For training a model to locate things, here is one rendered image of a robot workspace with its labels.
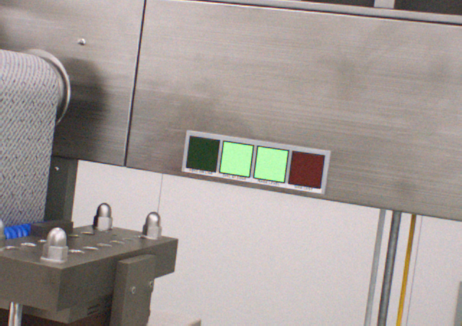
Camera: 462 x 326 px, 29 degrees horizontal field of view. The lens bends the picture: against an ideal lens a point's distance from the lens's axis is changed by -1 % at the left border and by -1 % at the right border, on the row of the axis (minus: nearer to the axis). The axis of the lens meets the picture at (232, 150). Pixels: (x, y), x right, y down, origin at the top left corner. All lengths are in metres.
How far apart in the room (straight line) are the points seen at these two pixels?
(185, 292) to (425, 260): 1.09
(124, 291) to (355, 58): 0.51
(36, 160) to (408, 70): 0.61
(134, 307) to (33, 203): 0.25
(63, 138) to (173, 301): 2.56
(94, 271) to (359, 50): 0.54
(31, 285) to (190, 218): 2.83
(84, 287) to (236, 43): 0.49
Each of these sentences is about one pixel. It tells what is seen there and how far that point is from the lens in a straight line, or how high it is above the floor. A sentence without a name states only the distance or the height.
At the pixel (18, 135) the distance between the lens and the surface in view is 1.43.
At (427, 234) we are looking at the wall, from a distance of 3.78.
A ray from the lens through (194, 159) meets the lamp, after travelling 1.50.
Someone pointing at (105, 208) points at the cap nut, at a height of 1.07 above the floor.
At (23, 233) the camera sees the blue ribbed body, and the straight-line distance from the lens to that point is 1.43.
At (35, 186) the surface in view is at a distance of 1.50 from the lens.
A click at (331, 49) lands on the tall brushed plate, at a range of 1.44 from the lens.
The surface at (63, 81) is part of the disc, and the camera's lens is 1.53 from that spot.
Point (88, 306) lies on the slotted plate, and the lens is 1.32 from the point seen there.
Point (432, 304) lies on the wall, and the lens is 3.81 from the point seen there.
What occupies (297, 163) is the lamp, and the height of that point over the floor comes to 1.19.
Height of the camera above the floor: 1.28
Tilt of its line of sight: 3 degrees down
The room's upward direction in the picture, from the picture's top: 7 degrees clockwise
